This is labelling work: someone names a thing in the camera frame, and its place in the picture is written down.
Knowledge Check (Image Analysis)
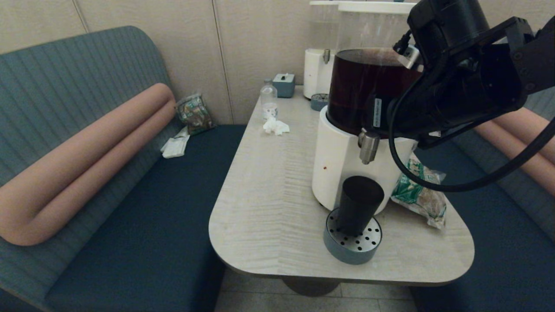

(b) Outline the long pink bolster cushion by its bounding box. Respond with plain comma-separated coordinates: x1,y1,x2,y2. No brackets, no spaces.
0,83,177,247

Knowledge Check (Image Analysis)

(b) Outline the clear plastic bottle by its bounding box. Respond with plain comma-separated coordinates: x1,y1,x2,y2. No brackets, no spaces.
260,79,278,120

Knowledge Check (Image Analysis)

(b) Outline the small round drip tray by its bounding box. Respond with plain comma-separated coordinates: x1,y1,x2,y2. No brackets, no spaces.
310,93,330,111

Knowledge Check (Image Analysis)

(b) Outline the green white snack bag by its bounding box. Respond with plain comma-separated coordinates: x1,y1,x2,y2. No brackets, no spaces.
390,154,447,229

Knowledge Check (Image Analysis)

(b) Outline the small white drink dispenser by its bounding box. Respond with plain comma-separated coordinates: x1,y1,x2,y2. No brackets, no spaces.
303,0,343,99

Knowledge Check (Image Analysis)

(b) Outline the teal bench with short bolster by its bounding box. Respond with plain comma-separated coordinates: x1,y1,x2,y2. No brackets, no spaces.
410,87,555,312

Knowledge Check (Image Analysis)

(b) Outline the large dispenser with dark tea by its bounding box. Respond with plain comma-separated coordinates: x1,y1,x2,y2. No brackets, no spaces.
311,1,423,216

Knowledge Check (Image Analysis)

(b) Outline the short pink bolster cushion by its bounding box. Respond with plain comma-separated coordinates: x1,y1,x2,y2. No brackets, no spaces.
475,107,555,198

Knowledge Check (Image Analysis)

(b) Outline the silver dispenser tap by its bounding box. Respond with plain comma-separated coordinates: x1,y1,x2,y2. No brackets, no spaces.
357,128,381,165

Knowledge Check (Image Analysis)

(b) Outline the black plastic cup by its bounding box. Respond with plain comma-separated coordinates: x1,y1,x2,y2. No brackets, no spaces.
337,175,385,237

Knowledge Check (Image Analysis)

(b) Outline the white napkin pack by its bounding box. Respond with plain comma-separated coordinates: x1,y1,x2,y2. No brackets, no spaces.
160,126,191,159

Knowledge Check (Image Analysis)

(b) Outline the brown green snack bag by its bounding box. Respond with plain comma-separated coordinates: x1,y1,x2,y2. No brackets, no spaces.
175,92,216,135

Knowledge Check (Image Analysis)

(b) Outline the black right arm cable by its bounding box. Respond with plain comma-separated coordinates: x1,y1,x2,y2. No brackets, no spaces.
387,87,555,192

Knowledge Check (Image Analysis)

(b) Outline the dark table pedestal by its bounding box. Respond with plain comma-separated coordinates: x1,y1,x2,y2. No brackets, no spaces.
283,279,341,297

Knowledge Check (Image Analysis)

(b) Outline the blue grey tissue box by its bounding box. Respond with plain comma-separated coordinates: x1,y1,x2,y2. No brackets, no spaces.
273,73,296,98

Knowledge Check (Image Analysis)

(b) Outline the crumpled white tissue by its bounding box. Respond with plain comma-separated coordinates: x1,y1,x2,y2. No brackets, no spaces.
263,117,290,136

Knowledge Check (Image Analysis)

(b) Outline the white large dispenser lid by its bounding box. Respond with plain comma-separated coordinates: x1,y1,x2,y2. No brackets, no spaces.
337,1,417,13

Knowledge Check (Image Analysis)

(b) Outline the teal bench with long bolster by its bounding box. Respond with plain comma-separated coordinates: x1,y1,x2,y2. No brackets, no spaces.
0,26,248,312

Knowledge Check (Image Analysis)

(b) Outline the round perforated drip tray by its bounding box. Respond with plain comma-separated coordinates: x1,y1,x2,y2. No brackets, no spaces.
323,208,383,265

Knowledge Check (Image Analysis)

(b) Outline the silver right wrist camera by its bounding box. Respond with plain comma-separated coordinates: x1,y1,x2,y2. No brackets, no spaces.
392,32,424,71

